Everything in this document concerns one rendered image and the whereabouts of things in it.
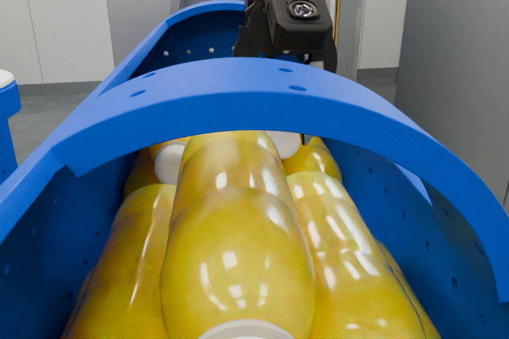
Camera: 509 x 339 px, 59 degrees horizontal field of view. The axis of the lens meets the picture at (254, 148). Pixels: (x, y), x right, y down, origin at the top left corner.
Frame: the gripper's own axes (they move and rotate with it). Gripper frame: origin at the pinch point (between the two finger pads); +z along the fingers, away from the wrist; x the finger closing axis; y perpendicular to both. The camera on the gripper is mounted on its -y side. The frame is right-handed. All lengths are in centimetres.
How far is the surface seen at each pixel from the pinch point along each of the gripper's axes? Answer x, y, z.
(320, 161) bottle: -4.1, -0.1, 3.0
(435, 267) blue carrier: -8.1, -18.9, 2.5
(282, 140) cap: 0.0, -0.6, 0.2
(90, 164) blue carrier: 11.3, -26.9, -9.5
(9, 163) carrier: 55, 53, 26
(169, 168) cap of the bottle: 11.2, -5.0, 1.0
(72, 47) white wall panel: 155, 423, 64
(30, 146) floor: 152, 282, 114
